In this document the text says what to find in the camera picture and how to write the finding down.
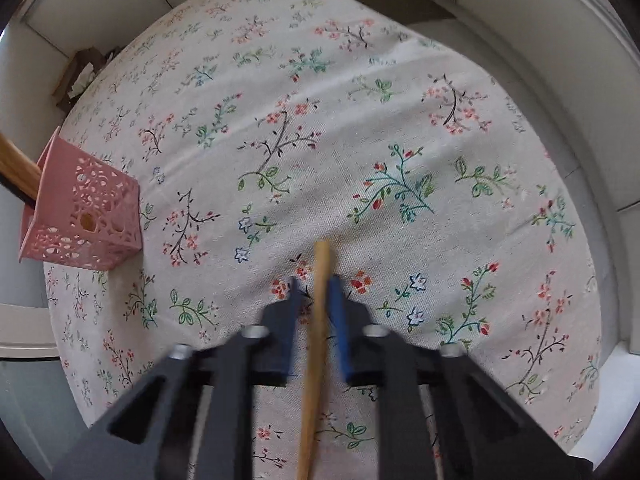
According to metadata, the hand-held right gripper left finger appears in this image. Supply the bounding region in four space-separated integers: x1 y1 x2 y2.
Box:
52 276 304 480

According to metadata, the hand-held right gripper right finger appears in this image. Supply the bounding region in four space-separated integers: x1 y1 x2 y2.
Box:
327 275 595 480

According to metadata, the wooden chopstick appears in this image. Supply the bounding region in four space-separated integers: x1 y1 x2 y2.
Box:
0 132 44 184
296 239 333 480
0 157 42 201

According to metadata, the pink perforated utensil holder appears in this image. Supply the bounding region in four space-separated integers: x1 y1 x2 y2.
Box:
19 126 144 269

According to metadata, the dark chopstick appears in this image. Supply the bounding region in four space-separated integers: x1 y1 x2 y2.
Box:
0 175 36 207

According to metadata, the floral tablecloth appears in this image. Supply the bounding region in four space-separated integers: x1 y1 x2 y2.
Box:
44 0 604 480

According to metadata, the cardboard box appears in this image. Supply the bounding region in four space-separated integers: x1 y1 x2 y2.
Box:
52 46 122 112

